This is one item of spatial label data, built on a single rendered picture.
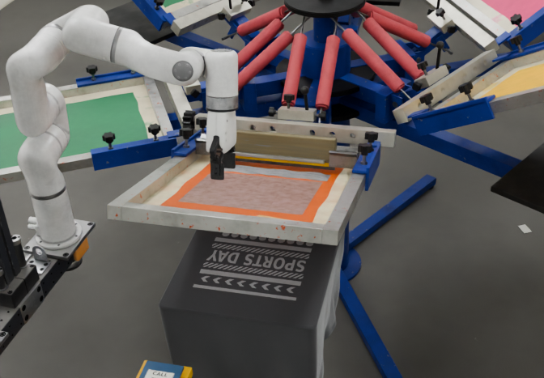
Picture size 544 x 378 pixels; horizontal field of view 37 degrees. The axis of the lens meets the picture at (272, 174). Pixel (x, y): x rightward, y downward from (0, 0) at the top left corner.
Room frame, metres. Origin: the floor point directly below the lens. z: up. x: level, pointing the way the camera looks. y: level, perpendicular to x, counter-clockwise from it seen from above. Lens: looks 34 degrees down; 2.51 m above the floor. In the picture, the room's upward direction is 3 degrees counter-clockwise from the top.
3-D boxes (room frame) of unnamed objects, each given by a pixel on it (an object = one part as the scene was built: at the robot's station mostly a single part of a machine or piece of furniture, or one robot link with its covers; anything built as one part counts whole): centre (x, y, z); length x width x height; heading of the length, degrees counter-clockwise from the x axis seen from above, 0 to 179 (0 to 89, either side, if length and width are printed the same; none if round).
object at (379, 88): (2.93, -0.24, 0.99); 0.82 x 0.79 x 0.12; 165
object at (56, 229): (1.78, 0.61, 1.21); 0.16 x 0.13 x 0.15; 71
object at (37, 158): (1.78, 0.59, 1.37); 0.13 x 0.10 x 0.16; 170
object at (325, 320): (1.80, -0.14, 0.74); 0.46 x 0.04 x 0.42; 165
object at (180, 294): (1.85, 0.06, 0.95); 0.48 x 0.44 x 0.01; 165
